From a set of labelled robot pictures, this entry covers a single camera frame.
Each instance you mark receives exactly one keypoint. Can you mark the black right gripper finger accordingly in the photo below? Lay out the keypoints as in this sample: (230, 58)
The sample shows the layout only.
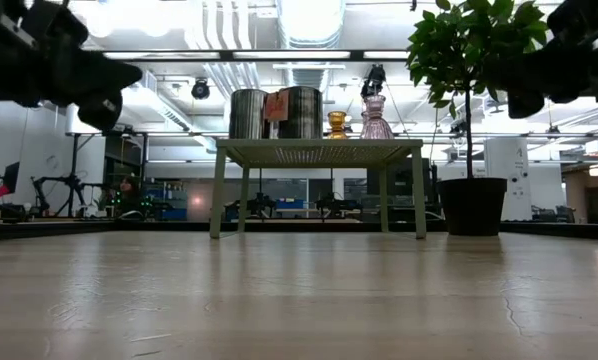
(521, 75)
(525, 106)

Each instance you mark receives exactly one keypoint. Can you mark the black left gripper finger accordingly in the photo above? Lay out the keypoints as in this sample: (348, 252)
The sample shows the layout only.
(103, 112)
(99, 77)

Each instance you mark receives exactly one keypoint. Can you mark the large ribbed metal tin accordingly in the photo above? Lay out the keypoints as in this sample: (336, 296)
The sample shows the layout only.
(247, 115)

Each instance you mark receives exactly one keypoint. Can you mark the large pink glass candle holder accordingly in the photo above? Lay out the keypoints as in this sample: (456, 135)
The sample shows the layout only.
(376, 125)

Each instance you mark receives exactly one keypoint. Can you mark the amber glass candle holder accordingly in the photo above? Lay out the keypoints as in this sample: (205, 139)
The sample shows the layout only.
(337, 122)

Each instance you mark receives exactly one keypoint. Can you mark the ribbed metal tin orange tag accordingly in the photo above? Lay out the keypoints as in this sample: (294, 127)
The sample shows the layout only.
(304, 115)

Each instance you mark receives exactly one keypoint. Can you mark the green leafy potted tree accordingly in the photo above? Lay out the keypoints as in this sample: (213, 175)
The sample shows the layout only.
(459, 45)

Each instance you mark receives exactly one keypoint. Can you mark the white cylindrical appliance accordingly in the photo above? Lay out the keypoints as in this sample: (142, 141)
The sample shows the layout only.
(508, 180)

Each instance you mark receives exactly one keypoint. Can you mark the person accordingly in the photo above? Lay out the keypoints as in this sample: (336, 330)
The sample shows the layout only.
(129, 187)

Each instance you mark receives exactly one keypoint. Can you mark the black tripod stand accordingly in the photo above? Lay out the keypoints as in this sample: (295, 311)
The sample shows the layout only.
(69, 185)

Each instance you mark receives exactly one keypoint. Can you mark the black ceiling spotlight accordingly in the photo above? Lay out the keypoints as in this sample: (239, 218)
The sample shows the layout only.
(374, 80)
(200, 90)

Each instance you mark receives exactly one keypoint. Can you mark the black plant pot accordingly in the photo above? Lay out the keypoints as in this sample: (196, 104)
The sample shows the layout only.
(471, 205)

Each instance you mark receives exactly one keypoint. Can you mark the blue crate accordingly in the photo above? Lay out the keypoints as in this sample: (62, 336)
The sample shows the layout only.
(174, 214)

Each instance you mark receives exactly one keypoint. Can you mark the orange paper tag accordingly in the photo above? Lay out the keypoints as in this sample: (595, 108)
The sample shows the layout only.
(277, 106)

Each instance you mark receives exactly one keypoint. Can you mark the black background robot stand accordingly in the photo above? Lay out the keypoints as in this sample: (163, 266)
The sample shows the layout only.
(259, 205)
(335, 205)

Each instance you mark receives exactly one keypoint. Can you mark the pale green metal shelf table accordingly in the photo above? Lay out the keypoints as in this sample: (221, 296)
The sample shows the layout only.
(329, 150)

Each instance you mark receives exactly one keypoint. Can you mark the blue box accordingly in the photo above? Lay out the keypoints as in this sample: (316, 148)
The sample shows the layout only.
(289, 204)

